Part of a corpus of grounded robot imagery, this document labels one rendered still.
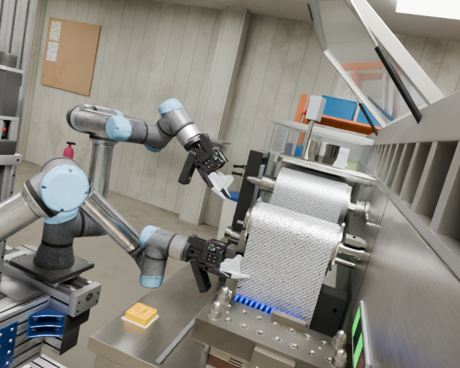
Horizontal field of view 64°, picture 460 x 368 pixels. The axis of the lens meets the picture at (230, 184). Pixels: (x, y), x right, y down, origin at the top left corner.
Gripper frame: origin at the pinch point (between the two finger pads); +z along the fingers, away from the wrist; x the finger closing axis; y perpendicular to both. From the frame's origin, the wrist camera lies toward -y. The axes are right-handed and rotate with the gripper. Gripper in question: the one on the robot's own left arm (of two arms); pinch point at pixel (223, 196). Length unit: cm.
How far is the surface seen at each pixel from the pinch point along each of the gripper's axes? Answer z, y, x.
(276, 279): 29.1, 1.9, -7.3
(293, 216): 16.9, 15.8, -3.7
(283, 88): -98, 10, 379
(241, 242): 15.0, -3.6, -0.1
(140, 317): 16.0, -34.2, -21.3
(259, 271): 24.8, -1.2, -7.3
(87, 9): -396, -160, 397
